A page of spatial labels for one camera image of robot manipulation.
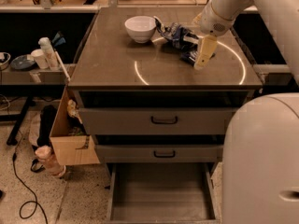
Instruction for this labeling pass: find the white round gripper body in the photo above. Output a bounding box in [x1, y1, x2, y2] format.
[199, 1, 235, 36]

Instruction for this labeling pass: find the dark blue rxbar wrapper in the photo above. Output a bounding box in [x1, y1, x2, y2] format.
[179, 49, 216, 66]

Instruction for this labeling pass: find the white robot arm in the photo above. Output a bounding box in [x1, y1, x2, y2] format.
[195, 0, 299, 224]

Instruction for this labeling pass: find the grey drawer cabinet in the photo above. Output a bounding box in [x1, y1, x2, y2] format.
[67, 6, 263, 224]

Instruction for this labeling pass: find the grey top drawer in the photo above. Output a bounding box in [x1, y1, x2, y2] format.
[79, 108, 235, 135]

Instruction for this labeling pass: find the grey middle drawer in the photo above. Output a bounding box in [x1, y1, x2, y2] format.
[95, 145, 223, 163]

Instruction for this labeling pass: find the grey open bottom drawer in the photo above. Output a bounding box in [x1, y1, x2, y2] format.
[106, 163, 221, 224]

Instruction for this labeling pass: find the crumpled blue chip bag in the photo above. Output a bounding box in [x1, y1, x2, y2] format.
[154, 16, 199, 50]

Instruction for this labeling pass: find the white ceramic bowl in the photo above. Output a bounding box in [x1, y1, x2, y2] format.
[124, 16, 156, 43]

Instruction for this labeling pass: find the grey side shelf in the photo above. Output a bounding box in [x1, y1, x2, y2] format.
[0, 67, 67, 85]

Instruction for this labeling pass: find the white spray bottle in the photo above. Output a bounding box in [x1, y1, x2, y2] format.
[38, 37, 59, 70]

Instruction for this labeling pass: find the white paper cup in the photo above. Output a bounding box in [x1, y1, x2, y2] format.
[31, 49, 49, 69]

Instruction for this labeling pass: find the brown cardboard box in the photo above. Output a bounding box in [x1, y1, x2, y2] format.
[50, 89, 100, 165]

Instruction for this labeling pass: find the black bag on floor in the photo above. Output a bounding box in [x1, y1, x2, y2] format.
[29, 105, 57, 150]

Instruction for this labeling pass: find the blue round plate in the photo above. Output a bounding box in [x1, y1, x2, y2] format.
[10, 54, 36, 71]

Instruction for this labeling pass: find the pink plastic bottle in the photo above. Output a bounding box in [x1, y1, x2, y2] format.
[35, 146, 66, 178]

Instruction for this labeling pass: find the small bowl at left edge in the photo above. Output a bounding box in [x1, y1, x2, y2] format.
[0, 52, 11, 71]

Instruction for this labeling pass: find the black table leg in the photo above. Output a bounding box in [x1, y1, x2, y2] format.
[7, 96, 35, 146]

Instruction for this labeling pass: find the black floor cable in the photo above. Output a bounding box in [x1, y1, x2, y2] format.
[11, 131, 50, 224]

